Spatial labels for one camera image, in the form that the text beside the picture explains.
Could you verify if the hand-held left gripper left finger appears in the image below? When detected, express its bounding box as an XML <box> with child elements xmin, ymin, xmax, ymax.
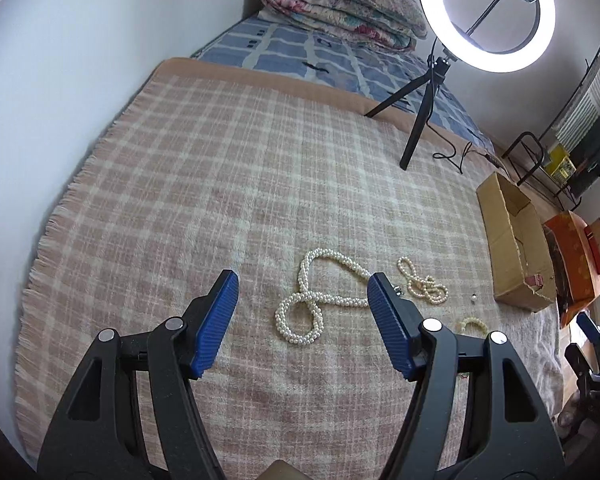
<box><xmin>37</xmin><ymin>269</ymin><xmax>240</xmax><ymax>480</ymax></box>

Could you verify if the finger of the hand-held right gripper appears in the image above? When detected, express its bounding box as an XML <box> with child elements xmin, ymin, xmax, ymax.
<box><xmin>576</xmin><ymin>311</ymin><xmax>600</xmax><ymax>348</ymax></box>

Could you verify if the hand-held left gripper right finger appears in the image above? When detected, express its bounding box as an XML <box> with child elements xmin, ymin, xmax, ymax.
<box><xmin>366</xmin><ymin>272</ymin><xmax>566</xmax><ymax>480</ymax></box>

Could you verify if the long twisted pearl necklace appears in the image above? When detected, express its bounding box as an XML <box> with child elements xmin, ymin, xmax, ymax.
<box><xmin>275</xmin><ymin>249</ymin><xmax>376</xmax><ymax>346</ymax></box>

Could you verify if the thin pearl necklace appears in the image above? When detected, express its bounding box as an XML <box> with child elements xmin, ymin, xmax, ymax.
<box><xmin>396</xmin><ymin>256</ymin><xmax>449</xmax><ymax>306</ymax></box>

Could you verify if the cardboard box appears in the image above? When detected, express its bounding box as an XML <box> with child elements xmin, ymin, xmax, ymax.
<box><xmin>476</xmin><ymin>172</ymin><xmax>557</xmax><ymax>313</ymax></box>

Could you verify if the orange box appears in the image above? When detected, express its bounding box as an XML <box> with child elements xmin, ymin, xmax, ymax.
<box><xmin>544</xmin><ymin>210</ymin><xmax>600</xmax><ymax>328</ymax></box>

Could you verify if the pink plaid blanket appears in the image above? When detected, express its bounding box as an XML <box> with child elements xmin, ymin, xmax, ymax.
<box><xmin>15</xmin><ymin>57</ymin><xmax>566</xmax><ymax>480</ymax></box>

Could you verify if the black metal rack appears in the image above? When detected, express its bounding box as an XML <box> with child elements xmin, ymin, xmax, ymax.
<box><xmin>502</xmin><ymin>131</ymin><xmax>581</xmax><ymax>211</ymax></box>

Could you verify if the black tripod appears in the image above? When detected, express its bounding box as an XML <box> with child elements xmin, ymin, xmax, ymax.
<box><xmin>364</xmin><ymin>42</ymin><xmax>456</xmax><ymax>171</ymax></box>

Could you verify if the striped hanging cloth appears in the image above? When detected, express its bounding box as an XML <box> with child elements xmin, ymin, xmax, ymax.
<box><xmin>555</xmin><ymin>55</ymin><xmax>600</xmax><ymax>151</ymax></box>

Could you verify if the black coat rack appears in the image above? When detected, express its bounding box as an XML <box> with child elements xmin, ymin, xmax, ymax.
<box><xmin>537</xmin><ymin>35</ymin><xmax>600</xmax><ymax>146</ymax></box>

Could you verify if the blue checked bedsheet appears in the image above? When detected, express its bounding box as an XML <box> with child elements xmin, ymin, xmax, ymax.
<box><xmin>190</xmin><ymin>14</ymin><xmax>496</xmax><ymax>153</ymax></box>

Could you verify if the folded floral quilt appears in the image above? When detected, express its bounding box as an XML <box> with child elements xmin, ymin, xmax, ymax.
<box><xmin>256</xmin><ymin>0</ymin><xmax>428</xmax><ymax>52</ymax></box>

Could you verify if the black ring light cable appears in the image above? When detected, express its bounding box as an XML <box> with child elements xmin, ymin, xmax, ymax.
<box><xmin>432</xmin><ymin>141</ymin><xmax>506</xmax><ymax>176</ymax></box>

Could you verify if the white ring light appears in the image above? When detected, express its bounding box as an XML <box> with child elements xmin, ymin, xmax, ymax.
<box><xmin>416</xmin><ymin>0</ymin><xmax>557</xmax><ymax>73</ymax></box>

